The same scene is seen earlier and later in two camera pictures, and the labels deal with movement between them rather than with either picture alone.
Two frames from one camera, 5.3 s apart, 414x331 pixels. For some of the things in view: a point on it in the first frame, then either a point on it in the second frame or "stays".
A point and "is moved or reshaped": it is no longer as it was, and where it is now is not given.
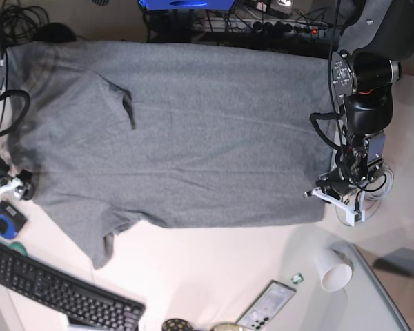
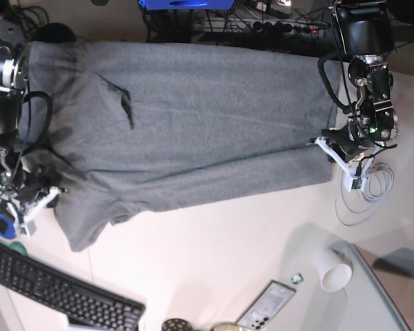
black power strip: (254, 26) stays
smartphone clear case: (265, 306) stays
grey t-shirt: (114, 134) is moved or reshaped
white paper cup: (334, 269) stays
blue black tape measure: (7, 221) stays
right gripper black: (335, 184) to (348, 139)
